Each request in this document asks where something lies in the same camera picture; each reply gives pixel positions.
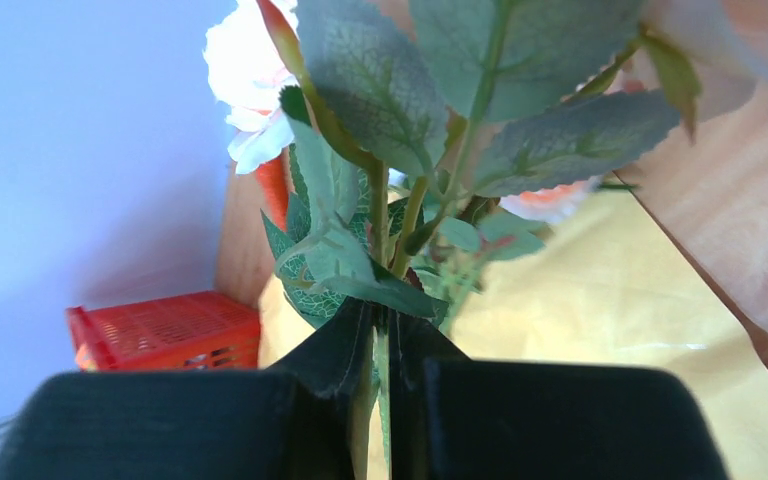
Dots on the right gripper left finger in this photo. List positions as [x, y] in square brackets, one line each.
[296, 419]

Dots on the orange toy carrot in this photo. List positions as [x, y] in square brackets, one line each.
[272, 178]

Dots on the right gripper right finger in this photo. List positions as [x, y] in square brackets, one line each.
[453, 417]

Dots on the orange wrapping paper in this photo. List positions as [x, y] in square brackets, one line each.
[611, 288]

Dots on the pink rose stem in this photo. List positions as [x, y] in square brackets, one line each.
[430, 139]

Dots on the red plastic shopping basket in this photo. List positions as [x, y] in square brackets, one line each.
[204, 330]

